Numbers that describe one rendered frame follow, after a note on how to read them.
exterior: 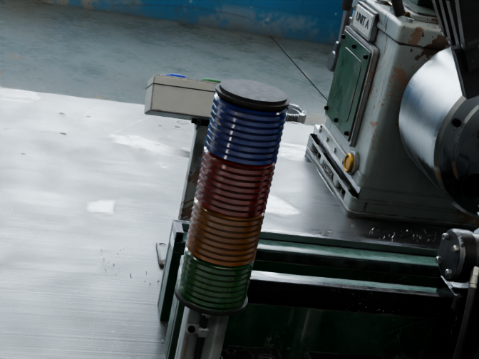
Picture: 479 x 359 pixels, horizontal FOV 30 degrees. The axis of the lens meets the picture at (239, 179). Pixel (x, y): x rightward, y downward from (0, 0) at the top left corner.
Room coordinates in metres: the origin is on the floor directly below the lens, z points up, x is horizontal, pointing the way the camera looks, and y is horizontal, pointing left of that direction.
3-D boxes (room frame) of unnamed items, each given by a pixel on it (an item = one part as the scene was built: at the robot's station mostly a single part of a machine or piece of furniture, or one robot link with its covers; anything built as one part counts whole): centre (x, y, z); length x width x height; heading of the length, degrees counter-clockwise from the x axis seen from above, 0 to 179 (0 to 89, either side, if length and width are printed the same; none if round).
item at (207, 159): (0.68, 0.00, 1.14); 0.06 x 0.06 x 0.04
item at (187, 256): (0.68, 0.00, 1.05); 0.06 x 0.06 x 0.04
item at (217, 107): (0.68, 0.00, 1.19); 0.06 x 0.06 x 0.04
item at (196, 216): (0.68, 0.00, 1.10); 0.06 x 0.06 x 0.04
